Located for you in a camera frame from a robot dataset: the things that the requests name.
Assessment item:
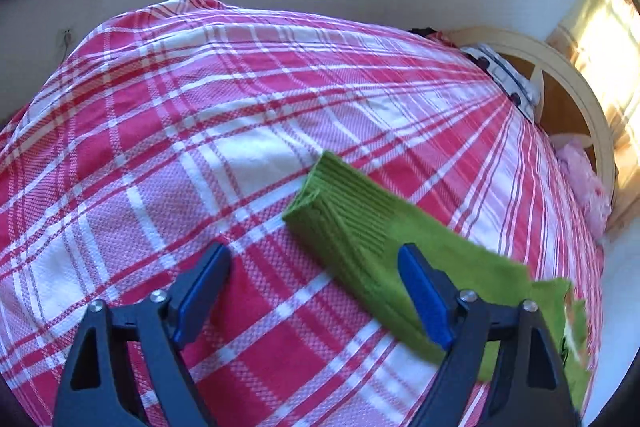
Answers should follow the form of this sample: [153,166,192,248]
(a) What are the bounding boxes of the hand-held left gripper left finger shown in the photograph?
[52,242,233,427]

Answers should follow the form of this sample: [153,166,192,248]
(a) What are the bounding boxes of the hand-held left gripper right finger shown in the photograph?
[397,243,583,427]

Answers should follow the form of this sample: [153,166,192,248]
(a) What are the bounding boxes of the green knit sweater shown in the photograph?
[282,151,592,413]

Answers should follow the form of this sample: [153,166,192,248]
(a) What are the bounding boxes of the red plaid bedsheet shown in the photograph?
[0,0,606,427]

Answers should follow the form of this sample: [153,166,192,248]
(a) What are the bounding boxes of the pink floral pillow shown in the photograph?
[552,134,613,238]

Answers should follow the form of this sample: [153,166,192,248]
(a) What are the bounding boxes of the white black patterned pillow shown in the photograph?
[460,44,543,120]

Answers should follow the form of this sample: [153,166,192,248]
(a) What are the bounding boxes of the cream wooden headboard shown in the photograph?
[445,26,618,238]

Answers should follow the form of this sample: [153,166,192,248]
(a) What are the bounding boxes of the beige patterned curtain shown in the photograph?
[547,0,640,228]

